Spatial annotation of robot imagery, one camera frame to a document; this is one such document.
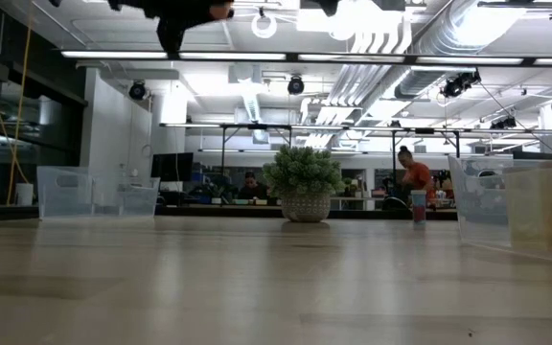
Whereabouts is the clear plastic bin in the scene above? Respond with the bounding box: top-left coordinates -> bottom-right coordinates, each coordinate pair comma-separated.
35,165 -> 161,221
448,153 -> 552,265

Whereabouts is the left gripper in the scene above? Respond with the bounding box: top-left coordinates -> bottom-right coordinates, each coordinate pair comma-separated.
153,0 -> 234,54

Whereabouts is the black aluminium table frame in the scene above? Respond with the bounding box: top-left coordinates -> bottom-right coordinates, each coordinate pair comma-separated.
0,204 -> 459,222

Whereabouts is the white cylinder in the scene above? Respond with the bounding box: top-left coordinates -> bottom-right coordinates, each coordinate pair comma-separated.
14,182 -> 35,208

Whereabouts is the green potted artificial plant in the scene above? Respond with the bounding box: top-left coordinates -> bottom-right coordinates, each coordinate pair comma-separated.
262,145 -> 347,224

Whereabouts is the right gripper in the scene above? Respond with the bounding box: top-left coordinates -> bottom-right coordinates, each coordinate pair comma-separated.
299,0 -> 406,16

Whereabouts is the black background station frame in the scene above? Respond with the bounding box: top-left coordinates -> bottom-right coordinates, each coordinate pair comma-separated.
218,122 -> 463,205

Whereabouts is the black computer monitor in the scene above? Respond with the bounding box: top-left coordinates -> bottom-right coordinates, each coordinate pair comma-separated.
149,151 -> 195,183

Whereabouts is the yellow extension cable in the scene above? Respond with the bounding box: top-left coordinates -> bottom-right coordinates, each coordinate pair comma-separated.
0,0 -> 33,193

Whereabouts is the black ceiling camera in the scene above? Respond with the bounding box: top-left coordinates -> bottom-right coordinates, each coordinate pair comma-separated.
287,75 -> 306,96
127,80 -> 149,102
490,116 -> 518,131
440,68 -> 482,100

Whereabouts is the person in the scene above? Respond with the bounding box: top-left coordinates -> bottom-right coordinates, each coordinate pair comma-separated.
397,145 -> 434,205
236,171 -> 271,201

